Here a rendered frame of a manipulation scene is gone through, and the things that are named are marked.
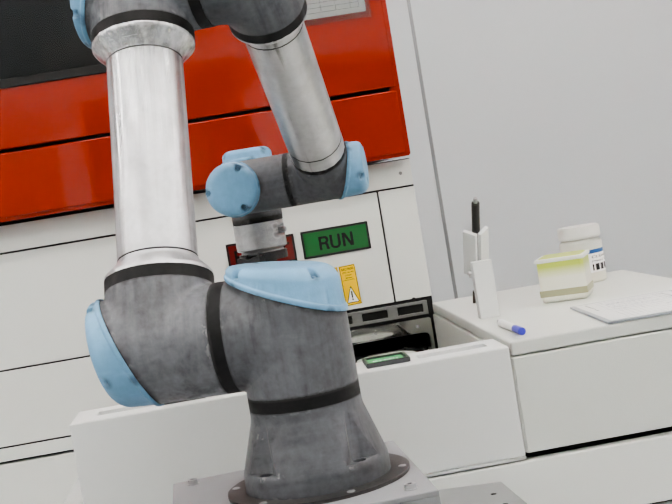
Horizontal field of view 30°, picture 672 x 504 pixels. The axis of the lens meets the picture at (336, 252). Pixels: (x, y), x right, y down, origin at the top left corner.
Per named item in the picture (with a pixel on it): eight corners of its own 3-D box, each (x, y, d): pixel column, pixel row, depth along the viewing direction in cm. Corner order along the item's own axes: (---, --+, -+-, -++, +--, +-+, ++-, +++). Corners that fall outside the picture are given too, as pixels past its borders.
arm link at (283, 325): (352, 390, 122) (329, 253, 121) (219, 409, 124) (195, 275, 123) (366, 368, 134) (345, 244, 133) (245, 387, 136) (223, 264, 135)
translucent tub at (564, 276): (548, 297, 197) (541, 255, 197) (595, 291, 195) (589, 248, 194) (540, 304, 190) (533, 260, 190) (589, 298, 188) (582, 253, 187)
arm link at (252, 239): (247, 224, 191) (295, 216, 187) (252, 253, 191) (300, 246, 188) (223, 228, 184) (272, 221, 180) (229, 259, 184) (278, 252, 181)
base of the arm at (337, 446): (392, 487, 122) (375, 387, 121) (239, 512, 122) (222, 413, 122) (390, 452, 137) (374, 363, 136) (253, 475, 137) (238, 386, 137)
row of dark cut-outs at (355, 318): (179, 356, 216) (176, 342, 216) (428, 313, 219) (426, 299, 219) (179, 357, 215) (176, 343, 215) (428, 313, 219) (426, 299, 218)
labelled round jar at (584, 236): (560, 284, 214) (551, 229, 213) (600, 277, 214) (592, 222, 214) (571, 286, 207) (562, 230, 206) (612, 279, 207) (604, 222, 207)
